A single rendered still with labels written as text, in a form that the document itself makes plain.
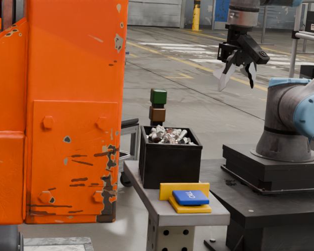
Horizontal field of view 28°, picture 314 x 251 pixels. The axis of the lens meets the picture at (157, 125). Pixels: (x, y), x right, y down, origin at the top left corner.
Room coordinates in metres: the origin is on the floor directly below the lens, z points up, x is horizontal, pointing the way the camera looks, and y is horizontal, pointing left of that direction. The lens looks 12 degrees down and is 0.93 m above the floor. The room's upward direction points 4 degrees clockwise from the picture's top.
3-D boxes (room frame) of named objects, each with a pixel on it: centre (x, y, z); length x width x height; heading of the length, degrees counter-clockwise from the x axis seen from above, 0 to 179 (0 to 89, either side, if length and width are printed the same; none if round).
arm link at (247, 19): (1.92, -0.23, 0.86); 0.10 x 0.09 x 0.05; 131
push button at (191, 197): (1.36, -0.09, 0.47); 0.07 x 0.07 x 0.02; 14
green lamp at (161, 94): (1.72, 0.00, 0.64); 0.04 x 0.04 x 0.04; 14
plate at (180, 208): (1.36, -0.09, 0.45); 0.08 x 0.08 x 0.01; 14
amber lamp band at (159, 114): (1.72, 0.00, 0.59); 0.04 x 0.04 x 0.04; 14
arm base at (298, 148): (2.12, -0.45, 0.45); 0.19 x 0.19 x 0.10
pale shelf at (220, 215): (1.52, -0.05, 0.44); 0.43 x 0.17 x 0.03; 14
